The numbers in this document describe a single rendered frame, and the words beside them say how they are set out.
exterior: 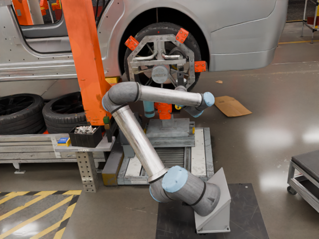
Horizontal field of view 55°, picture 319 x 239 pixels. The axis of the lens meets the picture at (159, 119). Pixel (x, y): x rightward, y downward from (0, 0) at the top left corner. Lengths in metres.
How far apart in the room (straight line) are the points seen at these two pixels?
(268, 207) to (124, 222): 1.04
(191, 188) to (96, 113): 1.10
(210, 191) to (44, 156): 1.70
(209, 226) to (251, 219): 0.26
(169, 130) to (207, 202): 1.31
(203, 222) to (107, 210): 0.94
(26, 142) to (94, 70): 0.99
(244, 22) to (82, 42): 1.29
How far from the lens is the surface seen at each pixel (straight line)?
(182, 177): 1.60
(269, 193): 2.52
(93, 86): 2.32
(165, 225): 1.82
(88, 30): 2.21
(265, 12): 2.68
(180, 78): 2.18
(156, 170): 1.76
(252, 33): 2.68
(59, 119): 2.79
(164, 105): 2.62
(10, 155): 3.06
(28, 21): 5.53
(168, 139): 2.87
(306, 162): 2.30
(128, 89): 1.67
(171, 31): 2.52
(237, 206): 1.93
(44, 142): 2.82
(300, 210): 2.43
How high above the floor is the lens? 1.61
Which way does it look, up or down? 27 degrees down
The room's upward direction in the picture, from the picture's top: 5 degrees counter-clockwise
